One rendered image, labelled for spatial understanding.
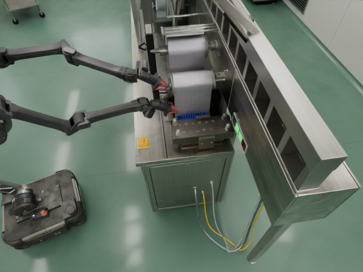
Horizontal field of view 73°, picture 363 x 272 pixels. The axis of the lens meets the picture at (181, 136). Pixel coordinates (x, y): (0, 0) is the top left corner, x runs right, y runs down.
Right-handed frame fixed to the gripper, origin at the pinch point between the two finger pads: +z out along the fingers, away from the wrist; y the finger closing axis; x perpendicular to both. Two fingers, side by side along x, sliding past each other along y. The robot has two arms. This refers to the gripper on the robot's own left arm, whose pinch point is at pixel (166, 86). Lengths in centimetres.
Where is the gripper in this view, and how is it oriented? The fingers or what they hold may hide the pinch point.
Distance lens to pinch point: 158.6
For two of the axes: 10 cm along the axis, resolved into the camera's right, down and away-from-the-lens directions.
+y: 1.8, 8.2, -5.4
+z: 7.4, 2.5, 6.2
